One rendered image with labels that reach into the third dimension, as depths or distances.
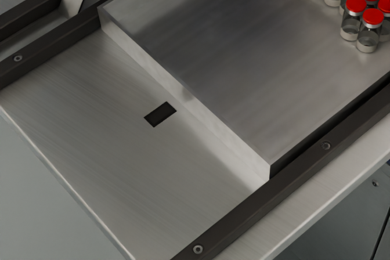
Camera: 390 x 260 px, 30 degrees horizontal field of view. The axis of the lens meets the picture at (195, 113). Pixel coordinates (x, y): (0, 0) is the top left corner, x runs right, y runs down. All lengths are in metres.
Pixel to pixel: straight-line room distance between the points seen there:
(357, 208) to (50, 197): 0.80
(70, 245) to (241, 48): 0.97
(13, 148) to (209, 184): 1.18
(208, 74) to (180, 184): 0.13
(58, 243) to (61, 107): 0.94
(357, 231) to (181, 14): 0.57
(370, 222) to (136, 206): 0.58
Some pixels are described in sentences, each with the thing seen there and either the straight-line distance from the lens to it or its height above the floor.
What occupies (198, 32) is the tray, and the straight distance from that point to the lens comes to 0.78.
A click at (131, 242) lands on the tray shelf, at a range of 0.65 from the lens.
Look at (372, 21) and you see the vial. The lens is 0.74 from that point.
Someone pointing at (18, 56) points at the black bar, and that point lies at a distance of 0.77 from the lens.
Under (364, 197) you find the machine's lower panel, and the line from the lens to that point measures 1.14.
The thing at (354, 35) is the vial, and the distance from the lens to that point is 0.78.
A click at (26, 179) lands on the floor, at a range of 1.76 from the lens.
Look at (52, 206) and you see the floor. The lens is 1.71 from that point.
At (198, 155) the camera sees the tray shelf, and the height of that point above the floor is 0.88.
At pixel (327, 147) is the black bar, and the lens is 0.68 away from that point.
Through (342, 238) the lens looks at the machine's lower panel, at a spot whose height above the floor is 0.31.
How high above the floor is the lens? 1.47
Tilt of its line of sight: 55 degrees down
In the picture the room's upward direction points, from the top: 4 degrees counter-clockwise
